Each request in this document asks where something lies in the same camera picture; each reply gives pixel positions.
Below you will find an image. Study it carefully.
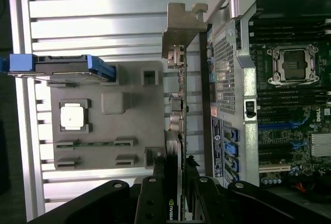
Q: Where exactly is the grey printed parts rack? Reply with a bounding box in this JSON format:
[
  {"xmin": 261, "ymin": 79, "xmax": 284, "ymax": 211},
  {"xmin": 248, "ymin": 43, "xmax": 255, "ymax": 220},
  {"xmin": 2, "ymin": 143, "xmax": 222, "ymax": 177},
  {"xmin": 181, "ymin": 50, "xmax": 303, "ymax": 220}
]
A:
[{"xmin": 46, "ymin": 60, "xmax": 166, "ymax": 170}]

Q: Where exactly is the green Dell motherboard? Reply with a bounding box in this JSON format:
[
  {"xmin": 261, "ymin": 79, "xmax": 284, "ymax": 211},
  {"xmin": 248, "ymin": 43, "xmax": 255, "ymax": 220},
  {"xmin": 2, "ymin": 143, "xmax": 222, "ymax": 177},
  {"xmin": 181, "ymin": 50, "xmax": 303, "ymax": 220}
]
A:
[{"xmin": 248, "ymin": 14, "xmax": 331, "ymax": 183}]

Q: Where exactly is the open dark PC case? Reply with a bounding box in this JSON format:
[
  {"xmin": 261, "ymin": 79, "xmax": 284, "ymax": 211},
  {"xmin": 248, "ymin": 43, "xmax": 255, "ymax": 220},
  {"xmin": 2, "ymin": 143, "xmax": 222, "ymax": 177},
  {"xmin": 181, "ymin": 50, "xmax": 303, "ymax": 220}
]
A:
[{"xmin": 199, "ymin": 0, "xmax": 331, "ymax": 224}]

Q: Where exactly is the hard disk in blue caddy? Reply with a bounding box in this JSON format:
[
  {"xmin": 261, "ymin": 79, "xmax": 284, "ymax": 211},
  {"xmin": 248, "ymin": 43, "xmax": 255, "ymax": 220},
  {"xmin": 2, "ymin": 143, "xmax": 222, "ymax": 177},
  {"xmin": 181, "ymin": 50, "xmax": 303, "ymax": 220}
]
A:
[{"xmin": 0, "ymin": 54, "xmax": 116, "ymax": 82}]

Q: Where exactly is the black expansion slot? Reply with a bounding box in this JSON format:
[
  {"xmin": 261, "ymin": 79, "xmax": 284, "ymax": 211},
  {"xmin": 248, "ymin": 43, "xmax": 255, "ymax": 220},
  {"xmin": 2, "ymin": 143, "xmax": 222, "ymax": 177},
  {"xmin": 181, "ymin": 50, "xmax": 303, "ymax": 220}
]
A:
[{"xmin": 258, "ymin": 112, "xmax": 303, "ymax": 120}]

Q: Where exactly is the black licence sticker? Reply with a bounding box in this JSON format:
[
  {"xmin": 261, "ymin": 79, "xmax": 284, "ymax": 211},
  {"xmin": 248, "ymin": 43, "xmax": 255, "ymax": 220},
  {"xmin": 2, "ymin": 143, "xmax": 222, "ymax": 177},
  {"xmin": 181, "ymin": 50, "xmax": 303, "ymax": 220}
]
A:
[{"xmin": 211, "ymin": 116, "xmax": 223, "ymax": 178}]

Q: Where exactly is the silver CPU chip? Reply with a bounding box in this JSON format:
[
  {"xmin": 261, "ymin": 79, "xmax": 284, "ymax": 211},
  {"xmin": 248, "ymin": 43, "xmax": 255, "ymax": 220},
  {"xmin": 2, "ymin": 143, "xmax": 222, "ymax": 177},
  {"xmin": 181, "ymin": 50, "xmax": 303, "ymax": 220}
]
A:
[{"xmin": 59, "ymin": 106, "xmax": 85, "ymax": 131}]

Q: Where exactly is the silver finned heat sink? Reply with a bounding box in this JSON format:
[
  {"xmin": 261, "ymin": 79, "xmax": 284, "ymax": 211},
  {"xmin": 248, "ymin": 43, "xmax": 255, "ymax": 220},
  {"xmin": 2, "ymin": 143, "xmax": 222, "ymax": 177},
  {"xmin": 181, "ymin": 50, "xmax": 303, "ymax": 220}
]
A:
[{"xmin": 311, "ymin": 132, "xmax": 331, "ymax": 155}]

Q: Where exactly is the green RAM stick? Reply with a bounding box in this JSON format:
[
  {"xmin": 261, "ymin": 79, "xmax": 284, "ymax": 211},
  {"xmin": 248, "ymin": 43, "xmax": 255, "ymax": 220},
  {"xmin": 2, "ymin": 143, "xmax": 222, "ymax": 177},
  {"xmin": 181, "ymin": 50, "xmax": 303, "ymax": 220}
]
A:
[{"xmin": 57, "ymin": 141, "xmax": 130, "ymax": 148}]

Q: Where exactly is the white expansion slot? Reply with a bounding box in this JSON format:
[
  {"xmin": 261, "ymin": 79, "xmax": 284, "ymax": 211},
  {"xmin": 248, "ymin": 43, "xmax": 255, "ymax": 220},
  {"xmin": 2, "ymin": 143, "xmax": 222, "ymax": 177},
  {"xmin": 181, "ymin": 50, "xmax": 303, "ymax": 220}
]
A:
[{"xmin": 259, "ymin": 165, "xmax": 292, "ymax": 173}]

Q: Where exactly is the blue expansion slot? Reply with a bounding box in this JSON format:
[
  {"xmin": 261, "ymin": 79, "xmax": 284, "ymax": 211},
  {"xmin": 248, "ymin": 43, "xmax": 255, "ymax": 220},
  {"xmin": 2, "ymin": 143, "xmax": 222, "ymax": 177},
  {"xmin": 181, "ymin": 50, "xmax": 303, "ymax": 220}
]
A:
[{"xmin": 258, "ymin": 122, "xmax": 292, "ymax": 129}]

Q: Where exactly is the metal CPU socket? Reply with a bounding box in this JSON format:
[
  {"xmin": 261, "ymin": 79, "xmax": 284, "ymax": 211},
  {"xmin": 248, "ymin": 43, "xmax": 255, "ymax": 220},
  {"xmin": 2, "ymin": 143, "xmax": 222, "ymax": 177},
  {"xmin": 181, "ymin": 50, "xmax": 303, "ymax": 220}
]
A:
[{"xmin": 266, "ymin": 44, "xmax": 320, "ymax": 86}]

